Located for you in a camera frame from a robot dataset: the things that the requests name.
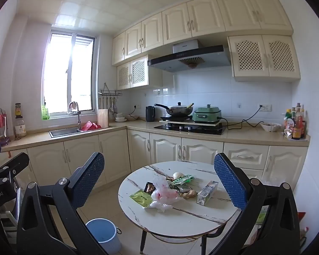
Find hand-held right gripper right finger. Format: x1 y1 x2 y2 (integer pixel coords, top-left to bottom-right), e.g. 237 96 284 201
210 153 301 255

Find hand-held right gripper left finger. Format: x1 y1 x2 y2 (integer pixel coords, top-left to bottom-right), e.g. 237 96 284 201
17 152 108 255

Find white milk carton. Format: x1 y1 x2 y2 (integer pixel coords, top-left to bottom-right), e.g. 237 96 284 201
196 181 219 206

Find green printed wrapper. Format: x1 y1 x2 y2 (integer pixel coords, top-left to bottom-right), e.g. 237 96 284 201
171 174 195 186

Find yellow-green packet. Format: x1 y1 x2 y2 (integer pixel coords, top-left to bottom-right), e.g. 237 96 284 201
129 189 152 208

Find light blue plastic bucket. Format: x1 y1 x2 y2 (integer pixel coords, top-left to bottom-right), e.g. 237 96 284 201
85 218 122 255

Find white and pink plastic bag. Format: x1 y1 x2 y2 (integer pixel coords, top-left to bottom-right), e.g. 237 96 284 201
144 177 181 213

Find white metal folding rack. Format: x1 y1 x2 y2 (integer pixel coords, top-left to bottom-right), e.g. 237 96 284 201
0 188 23 234

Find clear jar white lid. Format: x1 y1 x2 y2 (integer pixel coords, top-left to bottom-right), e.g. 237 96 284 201
14 117 27 138

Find round marble-look table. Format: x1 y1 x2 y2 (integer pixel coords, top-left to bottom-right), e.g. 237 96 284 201
118 161 242 254

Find steel sink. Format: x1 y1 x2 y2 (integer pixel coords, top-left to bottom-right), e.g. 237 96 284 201
49 127 83 138

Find wooden cutting board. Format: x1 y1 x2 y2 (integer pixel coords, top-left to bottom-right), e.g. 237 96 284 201
97 108 109 128

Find black glass gas stove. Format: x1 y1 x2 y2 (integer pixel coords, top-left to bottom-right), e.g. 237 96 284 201
154 122 227 135

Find white bowl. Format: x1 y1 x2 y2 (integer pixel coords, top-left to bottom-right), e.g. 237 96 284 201
261 122 282 133

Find wooden stove cover board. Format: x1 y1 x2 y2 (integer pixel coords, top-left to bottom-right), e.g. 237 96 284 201
159 119 221 126

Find green electric cooking pot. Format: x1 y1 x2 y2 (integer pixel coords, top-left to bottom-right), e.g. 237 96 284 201
192 104 222 124

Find cream kitchen base cabinets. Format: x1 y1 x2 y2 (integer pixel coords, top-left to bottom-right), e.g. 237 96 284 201
0 121 311 192

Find red box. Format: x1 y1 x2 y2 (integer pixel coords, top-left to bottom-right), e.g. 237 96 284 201
298 212 307 231

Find black induction cooker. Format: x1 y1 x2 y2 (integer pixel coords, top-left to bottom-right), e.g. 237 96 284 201
160 115 193 122

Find group of condiment bottles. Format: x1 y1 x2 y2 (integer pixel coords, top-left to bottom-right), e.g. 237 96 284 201
283 103 307 140

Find black wok with lid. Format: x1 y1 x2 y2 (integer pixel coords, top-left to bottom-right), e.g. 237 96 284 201
154 101 194 117

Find hanging utensil rack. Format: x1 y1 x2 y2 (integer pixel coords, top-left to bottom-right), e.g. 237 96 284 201
98 83 123 115

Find black electric kettle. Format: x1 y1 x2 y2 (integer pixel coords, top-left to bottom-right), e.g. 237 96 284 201
145 106 156 123

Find black range hood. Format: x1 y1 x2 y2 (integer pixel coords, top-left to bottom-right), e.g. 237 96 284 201
148 39 232 73

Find wire utensil holder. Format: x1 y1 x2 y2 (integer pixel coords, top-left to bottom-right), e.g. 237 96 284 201
0 108 11 145

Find black power cable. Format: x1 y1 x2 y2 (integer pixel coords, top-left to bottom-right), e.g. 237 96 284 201
219 106 265 130

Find small lattice-door wall cabinet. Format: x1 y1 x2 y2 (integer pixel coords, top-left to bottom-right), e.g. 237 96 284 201
116 55 162 91

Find wide lattice-door wall cabinet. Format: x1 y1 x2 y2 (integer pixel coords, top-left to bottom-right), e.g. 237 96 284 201
227 34 301 82

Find cream upper wall cabinets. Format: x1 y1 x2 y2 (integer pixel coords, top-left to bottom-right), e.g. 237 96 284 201
111 0 294 65

